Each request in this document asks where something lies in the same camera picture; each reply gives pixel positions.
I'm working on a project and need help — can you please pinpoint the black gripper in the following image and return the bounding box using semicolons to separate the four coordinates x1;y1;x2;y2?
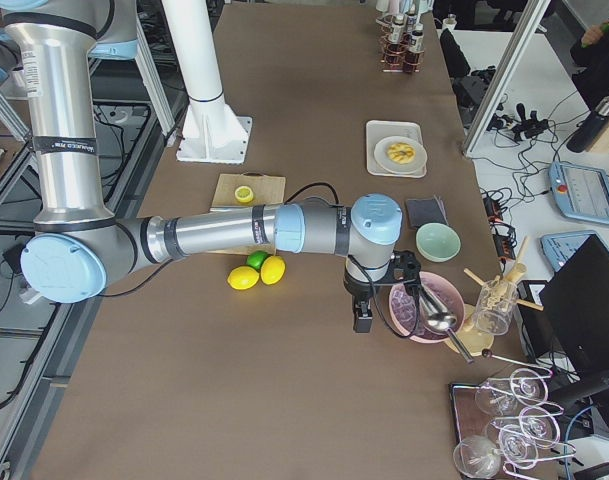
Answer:
344;250;422;333

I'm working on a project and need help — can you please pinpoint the cream serving tray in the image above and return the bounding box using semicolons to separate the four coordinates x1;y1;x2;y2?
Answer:
365;120;428;179

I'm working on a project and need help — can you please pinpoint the tea bottle in rack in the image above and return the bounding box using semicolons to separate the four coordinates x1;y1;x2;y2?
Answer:
386;14;405;61
402;23;424;74

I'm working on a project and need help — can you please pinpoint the metal ice scoop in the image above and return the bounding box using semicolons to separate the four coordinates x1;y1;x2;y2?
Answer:
419;285;474;364

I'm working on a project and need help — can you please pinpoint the pink bowl with ice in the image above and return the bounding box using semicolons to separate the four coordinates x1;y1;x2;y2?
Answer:
389;271;465;344

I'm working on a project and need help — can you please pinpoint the yellow lemon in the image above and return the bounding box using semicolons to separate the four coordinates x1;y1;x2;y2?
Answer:
227;265;260;290
260;255;286;285

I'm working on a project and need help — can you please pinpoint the green ceramic bowl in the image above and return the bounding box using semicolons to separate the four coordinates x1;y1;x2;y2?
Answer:
415;223;461;263

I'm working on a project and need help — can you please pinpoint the grey folded cloth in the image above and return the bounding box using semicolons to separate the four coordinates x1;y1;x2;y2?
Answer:
405;196;448;228

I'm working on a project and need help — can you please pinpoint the wooden mug tree stand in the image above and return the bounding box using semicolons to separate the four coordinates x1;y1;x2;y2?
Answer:
464;236;544;340

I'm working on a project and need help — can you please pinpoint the green lime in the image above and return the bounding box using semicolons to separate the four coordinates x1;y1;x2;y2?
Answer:
246;250;270;271

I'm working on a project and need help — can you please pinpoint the clear glass mug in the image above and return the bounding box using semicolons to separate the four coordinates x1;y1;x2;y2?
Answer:
472;279;517;335

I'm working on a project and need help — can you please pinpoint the wooden cutting board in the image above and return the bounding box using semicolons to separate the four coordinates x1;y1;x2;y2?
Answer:
205;172;287;255

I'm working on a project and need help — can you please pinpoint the white round plate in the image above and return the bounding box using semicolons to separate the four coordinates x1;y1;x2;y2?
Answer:
374;136;428;175

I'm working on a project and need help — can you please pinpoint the half lemon slice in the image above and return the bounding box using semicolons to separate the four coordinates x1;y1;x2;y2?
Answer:
234;185;255;205

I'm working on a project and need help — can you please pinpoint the wine glass hanging rack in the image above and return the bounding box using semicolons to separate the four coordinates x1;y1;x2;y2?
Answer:
450;349;576;479

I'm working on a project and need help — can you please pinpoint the black computer monitor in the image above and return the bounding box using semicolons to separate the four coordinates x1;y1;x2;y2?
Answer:
541;236;609;374

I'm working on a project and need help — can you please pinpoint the teach pendant tablet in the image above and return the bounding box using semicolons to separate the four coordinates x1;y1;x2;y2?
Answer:
548;161;609;225

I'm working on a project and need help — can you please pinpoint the braided ring bread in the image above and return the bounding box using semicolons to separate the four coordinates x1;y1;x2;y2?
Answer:
386;142;416;165

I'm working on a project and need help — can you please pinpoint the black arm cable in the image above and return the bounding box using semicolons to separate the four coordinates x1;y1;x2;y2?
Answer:
103;182;415;341

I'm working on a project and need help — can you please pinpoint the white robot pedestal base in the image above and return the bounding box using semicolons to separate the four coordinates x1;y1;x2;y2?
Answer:
163;0;252;165

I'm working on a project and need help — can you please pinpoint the copper wire bottle rack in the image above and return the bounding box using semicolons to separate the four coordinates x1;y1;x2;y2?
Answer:
377;14;421;75

